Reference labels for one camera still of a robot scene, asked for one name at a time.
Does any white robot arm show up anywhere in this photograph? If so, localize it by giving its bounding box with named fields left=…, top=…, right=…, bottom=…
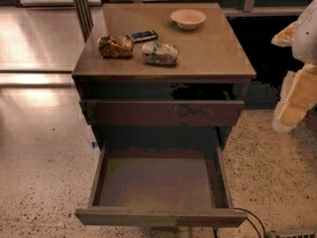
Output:
left=271, top=0, right=317, bottom=132

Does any black floor cable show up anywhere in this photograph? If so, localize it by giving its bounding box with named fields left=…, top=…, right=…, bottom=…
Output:
left=212, top=207, right=267, bottom=238

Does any blue tape piece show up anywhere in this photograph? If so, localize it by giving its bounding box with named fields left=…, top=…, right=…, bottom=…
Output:
left=91, top=142, right=98, bottom=149

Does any drawer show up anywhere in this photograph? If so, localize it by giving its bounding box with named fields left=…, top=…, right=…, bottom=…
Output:
left=80, top=99, right=244, bottom=127
left=75, top=146, right=247, bottom=229

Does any white bowl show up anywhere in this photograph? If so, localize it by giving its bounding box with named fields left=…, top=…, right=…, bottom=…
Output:
left=170, top=9, right=206, bottom=31

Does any brown wooden drawer cabinet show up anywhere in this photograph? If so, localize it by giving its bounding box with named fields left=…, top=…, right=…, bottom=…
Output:
left=72, top=3, right=256, bottom=149

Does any dark blue snack bar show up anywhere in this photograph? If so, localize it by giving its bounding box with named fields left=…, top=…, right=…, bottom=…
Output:
left=127, top=31, right=159, bottom=43

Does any white green crumpled bag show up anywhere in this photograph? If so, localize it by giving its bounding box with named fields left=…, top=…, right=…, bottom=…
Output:
left=142, top=42, right=179, bottom=65

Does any top drawer front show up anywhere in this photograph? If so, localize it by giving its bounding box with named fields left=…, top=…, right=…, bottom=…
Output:
left=80, top=99, right=244, bottom=127

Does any brown crumpled chip bag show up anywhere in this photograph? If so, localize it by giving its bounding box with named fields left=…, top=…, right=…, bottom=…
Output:
left=98, top=36, right=134, bottom=59

